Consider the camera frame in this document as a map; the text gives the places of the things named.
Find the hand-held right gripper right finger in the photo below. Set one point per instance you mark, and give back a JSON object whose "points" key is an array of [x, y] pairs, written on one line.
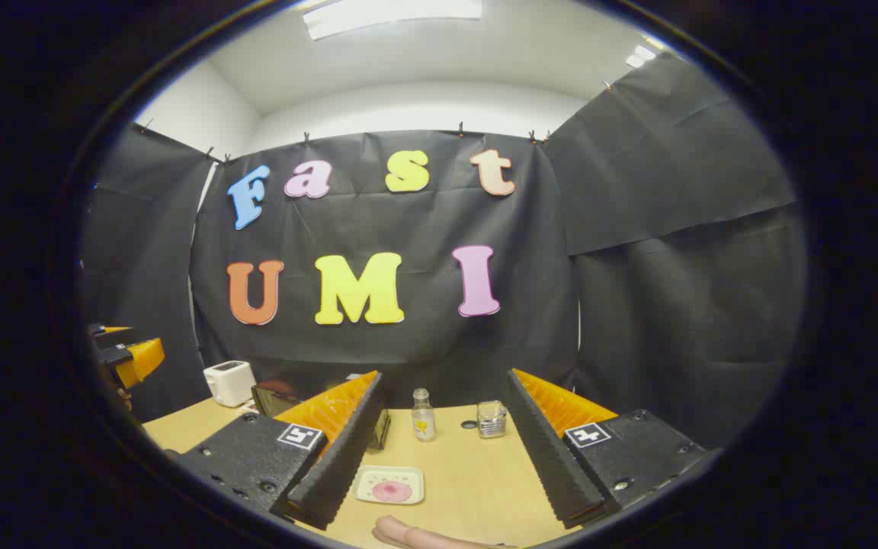
{"points": [[549, 457]]}

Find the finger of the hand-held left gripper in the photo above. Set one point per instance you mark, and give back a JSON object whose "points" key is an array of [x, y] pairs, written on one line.
{"points": [[138, 360], [111, 331]]}

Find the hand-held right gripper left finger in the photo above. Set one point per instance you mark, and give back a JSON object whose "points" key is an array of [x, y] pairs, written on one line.
{"points": [[340, 457]]}

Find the cream square plate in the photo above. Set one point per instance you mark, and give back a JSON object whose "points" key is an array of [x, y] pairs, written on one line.
{"points": [[366, 488]]}

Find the pink round food slice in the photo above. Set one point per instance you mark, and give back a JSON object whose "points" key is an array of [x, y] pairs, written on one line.
{"points": [[392, 492]]}

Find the black electric oven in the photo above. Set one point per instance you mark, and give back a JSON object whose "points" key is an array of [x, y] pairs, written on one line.
{"points": [[271, 400]]}

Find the metal mesh holder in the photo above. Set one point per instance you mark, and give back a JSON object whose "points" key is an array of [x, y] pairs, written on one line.
{"points": [[491, 421]]}

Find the clear bottle yellow label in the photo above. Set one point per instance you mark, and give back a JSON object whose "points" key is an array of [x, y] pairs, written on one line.
{"points": [[424, 423]]}

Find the white toaster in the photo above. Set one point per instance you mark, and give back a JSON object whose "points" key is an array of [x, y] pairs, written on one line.
{"points": [[229, 385]]}

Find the ceiling light panel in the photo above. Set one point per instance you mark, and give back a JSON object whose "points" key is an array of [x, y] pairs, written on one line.
{"points": [[641, 56]]}

